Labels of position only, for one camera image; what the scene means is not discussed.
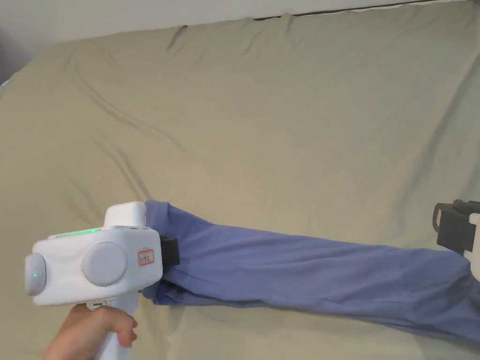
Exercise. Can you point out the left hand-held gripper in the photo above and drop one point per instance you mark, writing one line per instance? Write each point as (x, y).
(93, 262)

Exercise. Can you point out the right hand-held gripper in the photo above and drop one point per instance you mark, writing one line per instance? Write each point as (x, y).
(455, 228)

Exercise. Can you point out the blue garment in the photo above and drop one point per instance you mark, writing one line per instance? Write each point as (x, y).
(300, 270)

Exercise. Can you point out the bed with beige sheet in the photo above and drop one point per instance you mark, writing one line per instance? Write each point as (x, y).
(240, 131)

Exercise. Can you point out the person's left hand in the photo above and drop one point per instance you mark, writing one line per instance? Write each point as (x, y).
(88, 332)

